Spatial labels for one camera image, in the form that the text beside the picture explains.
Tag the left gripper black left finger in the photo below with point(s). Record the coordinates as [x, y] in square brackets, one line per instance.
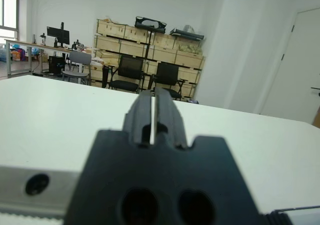
[137, 115]

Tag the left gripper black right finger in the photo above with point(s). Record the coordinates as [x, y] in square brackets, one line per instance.
[170, 115]

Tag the brown cardboard box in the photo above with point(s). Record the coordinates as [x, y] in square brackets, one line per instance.
[317, 120]

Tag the black mesh office chair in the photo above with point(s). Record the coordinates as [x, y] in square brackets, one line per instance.
[167, 72]
[130, 66]

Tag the plywood crate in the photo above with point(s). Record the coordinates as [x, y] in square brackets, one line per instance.
[136, 33]
[110, 30]
[187, 47]
[132, 47]
[190, 60]
[162, 53]
[163, 41]
[107, 43]

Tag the gray plastic chair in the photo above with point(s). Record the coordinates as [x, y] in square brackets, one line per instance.
[80, 58]

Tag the flat black case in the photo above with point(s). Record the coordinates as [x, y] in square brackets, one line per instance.
[187, 35]

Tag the black open bag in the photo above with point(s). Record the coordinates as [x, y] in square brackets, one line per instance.
[140, 22]

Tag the black computer tower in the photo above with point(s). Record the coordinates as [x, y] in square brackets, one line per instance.
[56, 63]

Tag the black computer monitor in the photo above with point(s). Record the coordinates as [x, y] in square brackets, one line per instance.
[58, 33]

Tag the long wooden desk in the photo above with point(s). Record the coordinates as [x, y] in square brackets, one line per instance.
[25, 43]

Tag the white door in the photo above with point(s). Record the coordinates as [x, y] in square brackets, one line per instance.
[297, 60]

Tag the window with frame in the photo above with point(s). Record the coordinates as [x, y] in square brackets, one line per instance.
[10, 10]

